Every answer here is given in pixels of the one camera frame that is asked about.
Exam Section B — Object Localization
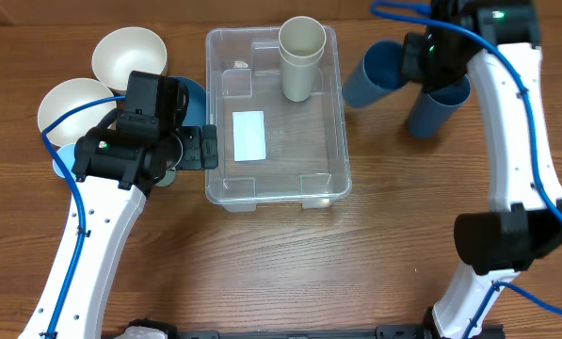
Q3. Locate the right blue cable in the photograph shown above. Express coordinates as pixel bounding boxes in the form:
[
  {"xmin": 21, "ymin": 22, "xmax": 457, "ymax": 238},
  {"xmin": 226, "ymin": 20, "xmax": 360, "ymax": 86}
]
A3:
[{"xmin": 369, "ymin": 0, "xmax": 562, "ymax": 339}]

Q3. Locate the light blue small cup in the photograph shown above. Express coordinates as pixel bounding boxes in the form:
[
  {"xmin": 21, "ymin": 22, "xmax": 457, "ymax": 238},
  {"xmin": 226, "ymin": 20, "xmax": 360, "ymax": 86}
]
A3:
[{"xmin": 52, "ymin": 143, "xmax": 75, "ymax": 178}]

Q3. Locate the cream bowl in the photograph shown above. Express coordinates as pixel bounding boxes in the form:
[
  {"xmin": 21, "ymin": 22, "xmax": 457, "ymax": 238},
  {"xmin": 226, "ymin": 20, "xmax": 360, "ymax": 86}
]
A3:
[
  {"xmin": 37, "ymin": 77, "xmax": 120, "ymax": 149},
  {"xmin": 91, "ymin": 26, "xmax": 168, "ymax": 94}
]

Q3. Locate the white label in bin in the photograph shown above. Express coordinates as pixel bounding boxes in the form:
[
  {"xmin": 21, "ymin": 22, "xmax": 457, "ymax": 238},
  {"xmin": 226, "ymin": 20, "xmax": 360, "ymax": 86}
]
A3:
[{"xmin": 233, "ymin": 111, "xmax": 266, "ymax": 162}]

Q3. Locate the cream bowl left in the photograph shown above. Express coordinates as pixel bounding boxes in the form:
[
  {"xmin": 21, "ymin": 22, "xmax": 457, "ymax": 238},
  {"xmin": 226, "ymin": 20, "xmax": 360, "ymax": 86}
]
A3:
[{"xmin": 37, "ymin": 77, "xmax": 120, "ymax": 149}]

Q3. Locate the left blue cable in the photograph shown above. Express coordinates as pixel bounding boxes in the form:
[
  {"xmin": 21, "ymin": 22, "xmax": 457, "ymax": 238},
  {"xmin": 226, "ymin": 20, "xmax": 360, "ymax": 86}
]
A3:
[{"xmin": 39, "ymin": 93, "xmax": 127, "ymax": 339}]

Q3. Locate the blue cable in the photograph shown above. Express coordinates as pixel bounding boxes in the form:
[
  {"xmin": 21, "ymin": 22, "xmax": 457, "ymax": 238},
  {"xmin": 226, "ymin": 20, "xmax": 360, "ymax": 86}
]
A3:
[
  {"xmin": 39, "ymin": 93, "xmax": 127, "ymax": 339},
  {"xmin": 369, "ymin": 0, "xmax": 562, "ymax": 339}
]

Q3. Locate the dark blue tall cup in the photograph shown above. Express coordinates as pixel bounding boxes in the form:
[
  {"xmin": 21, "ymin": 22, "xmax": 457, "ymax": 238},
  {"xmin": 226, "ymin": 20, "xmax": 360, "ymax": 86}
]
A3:
[
  {"xmin": 406, "ymin": 76, "xmax": 472, "ymax": 138},
  {"xmin": 343, "ymin": 40, "xmax": 408, "ymax": 108}
]

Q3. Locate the cream tall cup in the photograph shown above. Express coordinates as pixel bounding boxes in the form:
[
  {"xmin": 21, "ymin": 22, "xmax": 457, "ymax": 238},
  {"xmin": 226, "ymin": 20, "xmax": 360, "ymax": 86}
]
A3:
[
  {"xmin": 279, "ymin": 16, "xmax": 327, "ymax": 65},
  {"xmin": 280, "ymin": 47, "xmax": 324, "ymax": 102}
]

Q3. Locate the mint green small cup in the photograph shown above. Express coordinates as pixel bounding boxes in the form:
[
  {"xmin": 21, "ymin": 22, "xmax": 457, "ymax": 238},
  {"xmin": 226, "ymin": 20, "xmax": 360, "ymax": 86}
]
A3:
[{"xmin": 154, "ymin": 169, "xmax": 176, "ymax": 187}]

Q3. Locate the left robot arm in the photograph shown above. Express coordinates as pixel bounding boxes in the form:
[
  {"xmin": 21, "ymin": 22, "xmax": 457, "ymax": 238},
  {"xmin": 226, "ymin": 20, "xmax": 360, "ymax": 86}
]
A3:
[{"xmin": 21, "ymin": 71, "xmax": 218, "ymax": 338}]

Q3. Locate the cream bowl upper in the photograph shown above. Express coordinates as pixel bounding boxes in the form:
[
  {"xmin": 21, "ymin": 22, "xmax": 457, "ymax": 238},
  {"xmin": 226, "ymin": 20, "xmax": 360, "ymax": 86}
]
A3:
[{"xmin": 91, "ymin": 26, "xmax": 168, "ymax": 94}]

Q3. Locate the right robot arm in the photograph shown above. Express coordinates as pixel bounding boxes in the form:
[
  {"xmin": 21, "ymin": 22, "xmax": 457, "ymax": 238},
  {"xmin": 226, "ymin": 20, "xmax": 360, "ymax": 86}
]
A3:
[{"xmin": 401, "ymin": 1, "xmax": 562, "ymax": 338}]

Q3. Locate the clear plastic storage bin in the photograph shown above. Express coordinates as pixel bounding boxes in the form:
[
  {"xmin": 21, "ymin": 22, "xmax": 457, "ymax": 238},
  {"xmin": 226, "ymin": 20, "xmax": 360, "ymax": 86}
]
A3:
[{"xmin": 205, "ymin": 26, "xmax": 352, "ymax": 212}]

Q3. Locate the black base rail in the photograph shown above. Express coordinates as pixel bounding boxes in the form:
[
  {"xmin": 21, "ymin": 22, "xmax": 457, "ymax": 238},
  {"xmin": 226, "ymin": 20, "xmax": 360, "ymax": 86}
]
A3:
[{"xmin": 102, "ymin": 319, "xmax": 439, "ymax": 339}]

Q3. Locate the dark blue bowl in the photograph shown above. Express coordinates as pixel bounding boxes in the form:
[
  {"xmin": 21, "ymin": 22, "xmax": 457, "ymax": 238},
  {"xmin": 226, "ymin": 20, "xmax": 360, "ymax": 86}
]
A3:
[{"xmin": 176, "ymin": 76, "xmax": 207, "ymax": 127}]

